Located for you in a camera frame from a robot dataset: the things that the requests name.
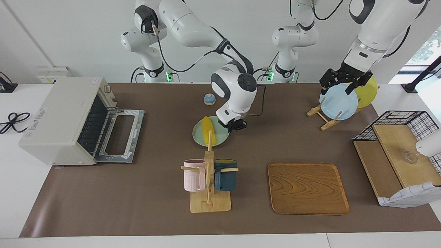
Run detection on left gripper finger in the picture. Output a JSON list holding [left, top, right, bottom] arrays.
[[320, 80, 337, 96], [346, 76, 373, 95]]

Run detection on pale green plate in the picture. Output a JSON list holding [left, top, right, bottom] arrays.
[[192, 116, 230, 147]]

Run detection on yellow corn cob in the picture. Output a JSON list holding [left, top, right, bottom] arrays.
[[202, 116, 216, 146]]

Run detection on beige toaster oven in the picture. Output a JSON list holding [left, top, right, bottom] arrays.
[[18, 76, 145, 166]]

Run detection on yellow plate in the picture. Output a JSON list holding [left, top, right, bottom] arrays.
[[353, 76, 378, 109]]

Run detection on light blue plate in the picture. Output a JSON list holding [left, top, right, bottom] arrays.
[[319, 83, 359, 121]]

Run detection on wooden plate rack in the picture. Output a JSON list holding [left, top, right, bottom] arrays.
[[306, 100, 366, 132]]

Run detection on dark blue mug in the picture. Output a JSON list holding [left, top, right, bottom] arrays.
[[214, 158, 238, 192]]

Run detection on pink mug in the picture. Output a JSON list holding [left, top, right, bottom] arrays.
[[183, 159, 206, 192]]

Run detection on wooden mug tree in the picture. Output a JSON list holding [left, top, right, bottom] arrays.
[[181, 130, 239, 214]]

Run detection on small clear glass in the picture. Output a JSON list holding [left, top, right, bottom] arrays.
[[401, 149, 419, 164]]

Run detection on wooden serving tray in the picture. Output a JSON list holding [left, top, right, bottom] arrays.
[[267, 162, 350, 215]]

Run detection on white rounded device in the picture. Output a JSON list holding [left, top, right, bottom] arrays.
[[415, 128, 441, 158]]

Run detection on brown table mat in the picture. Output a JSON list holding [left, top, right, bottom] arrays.
[[19, 82, 441, 238]]

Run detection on white checkered cloth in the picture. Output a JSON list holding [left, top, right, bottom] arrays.
[[377, 182, 441, 208]]

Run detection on black clamp base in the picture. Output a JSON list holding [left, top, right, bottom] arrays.
[[0, 71, 18, 93]]

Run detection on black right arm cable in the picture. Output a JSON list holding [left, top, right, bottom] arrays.
[[151, 19, 267, 117]]

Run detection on black camera stand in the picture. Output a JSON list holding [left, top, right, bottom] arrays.
[[401, 55, 441, 93]]

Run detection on black arm base cable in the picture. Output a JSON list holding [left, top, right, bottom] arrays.
[[247, 52, 280, 82]]

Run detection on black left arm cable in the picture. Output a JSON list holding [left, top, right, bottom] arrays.
[[289, 0, 412, 57]]

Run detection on wire shelf with wooden boards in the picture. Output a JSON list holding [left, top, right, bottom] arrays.
[[352, 110, 441, 207]]

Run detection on white wall socket box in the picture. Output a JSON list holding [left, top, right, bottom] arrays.
[[37, 66, 73, 84]]

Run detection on coiled black cable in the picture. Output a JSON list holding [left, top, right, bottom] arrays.
[[0, 112, 31, 135]]

